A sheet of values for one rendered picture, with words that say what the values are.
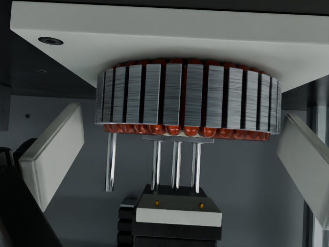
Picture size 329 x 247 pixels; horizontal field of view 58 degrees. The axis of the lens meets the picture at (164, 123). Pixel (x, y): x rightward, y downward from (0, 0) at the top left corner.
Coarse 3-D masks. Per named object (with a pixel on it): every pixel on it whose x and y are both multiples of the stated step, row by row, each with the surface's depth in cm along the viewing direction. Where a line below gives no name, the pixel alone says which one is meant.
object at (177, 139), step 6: (144, 138) 31; (150, 138) 31; (156, 138) 31; (162, 138) 31; (168, 138) 31; (174, 138) 31; (180, 138) 31; (186, 138) 31; (192, 138) 31; (198, 138) 31; (204, 138) 31
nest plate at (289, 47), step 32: (32, 32) 12; (64, 32) 12; (96, 32) 12; (128, 32) 12; (160, 32) 12; (192, 32) 11; (224, 32) 11; (256, 32) 11; (288, 32) 11; (320, 32) 11; (64, 64) 17; (96, 64) 17; (256, 64) 15; (288, 64) 14; (320, 64) 14
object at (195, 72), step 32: (128, 64) 15; (160, 64) 14; (192, 64) 13; (224, 64) 14; (96, 96) 17; (128, 96) 14; (160, 96) 14; (192, 96) 13; (224, 96) 14; (256, 96) 14; (128, 128) 15; (160, 128) 14; (192, 128) 14; (224, 128) 14; (256, 128) 14
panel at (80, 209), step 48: (0, 144) 44; (96, 144) 44; (144, 144) 44; (240, 144) 44; (96, 192) 44; (240, 192) 43; (288, 192) 43; (0, 240) 43; (96, 240) 43; (240, 240) 43; (288, 240) 43
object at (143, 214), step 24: (192, 144) 33; (192, 168) 33; (144, 192) 32; (168, 192) 33; (192, 192) 33; (144, 216) 21; (168, 216) 21; (192, 216) 21; (216, 216) 21; (144, 240) 23; (168, 240) 23; (192, 240) 23; (216, 240) 23
